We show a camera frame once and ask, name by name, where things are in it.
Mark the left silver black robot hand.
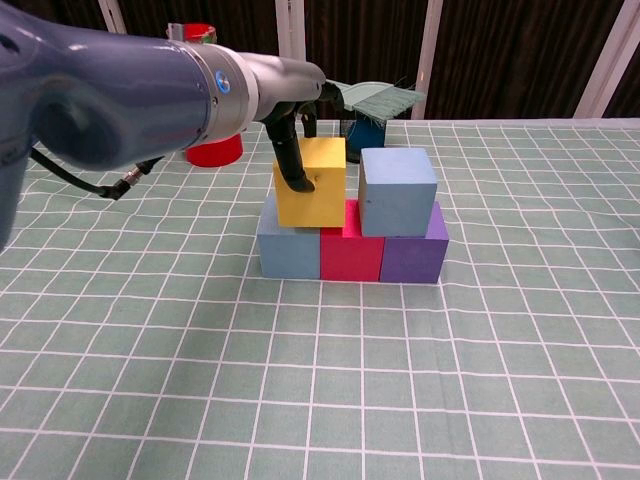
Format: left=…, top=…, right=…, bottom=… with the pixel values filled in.
left=244, top=52, right=346, bottom=195

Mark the yellow foam cube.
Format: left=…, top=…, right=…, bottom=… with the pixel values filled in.
left=272, top=136, right=348, bottom=230

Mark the light blue foam cube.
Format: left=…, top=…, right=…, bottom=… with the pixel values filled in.
left=257, top=196, right=322, bottom=280
left=358, top=147, right=439, bottom=238

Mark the pink foam cube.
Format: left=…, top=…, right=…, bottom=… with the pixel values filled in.
left=319, top=198, right=386, bottom=282

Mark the purple foam cube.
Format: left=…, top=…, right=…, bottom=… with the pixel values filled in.
left=379, top=201, right=450, bottom=285

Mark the red tape roll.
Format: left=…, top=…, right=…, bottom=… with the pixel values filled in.
left=185, top=132, right=245, bottom=168

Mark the green can with red lid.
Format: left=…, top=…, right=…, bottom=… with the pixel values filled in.
left=182, top=22, right=217, bottom=46

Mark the teal hand brush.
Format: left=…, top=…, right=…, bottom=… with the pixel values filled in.
left=324, top=79, right=427, bottom=123

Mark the green checked tablecloth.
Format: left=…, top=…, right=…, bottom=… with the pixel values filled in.
left=0, top=118, right=640, bottom=480

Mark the white partition frame post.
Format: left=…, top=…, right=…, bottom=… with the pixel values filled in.
left=574, top=0, right=640, bottom=119
left=97, top=0, right=129, bottom=36
left=410, top=0, right=444, bottom=120
left=274, top=0, right=309, bottom=66

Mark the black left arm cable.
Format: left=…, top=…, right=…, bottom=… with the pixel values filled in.
left=29, top=147, right=166, bottom=201

